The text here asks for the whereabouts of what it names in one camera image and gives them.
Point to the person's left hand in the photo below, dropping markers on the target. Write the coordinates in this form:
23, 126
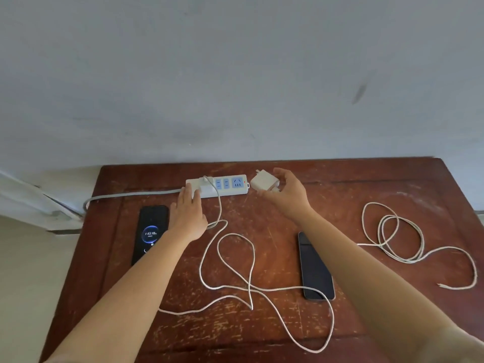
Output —
187, 219

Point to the person's left forearm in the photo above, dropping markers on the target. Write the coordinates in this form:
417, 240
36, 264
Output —
121, 298

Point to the white wall conduit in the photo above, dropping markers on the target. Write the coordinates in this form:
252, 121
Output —
22, 192
30, 217

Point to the person's right hand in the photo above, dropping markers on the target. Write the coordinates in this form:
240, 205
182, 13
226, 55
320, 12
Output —
291, 198

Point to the square white charger plug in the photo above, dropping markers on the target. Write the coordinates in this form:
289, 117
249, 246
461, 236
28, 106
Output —
262, 182

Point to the person's right forearm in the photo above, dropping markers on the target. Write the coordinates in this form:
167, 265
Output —
359, 268

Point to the brown wooden table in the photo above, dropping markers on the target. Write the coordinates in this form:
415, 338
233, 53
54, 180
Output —
272, 223

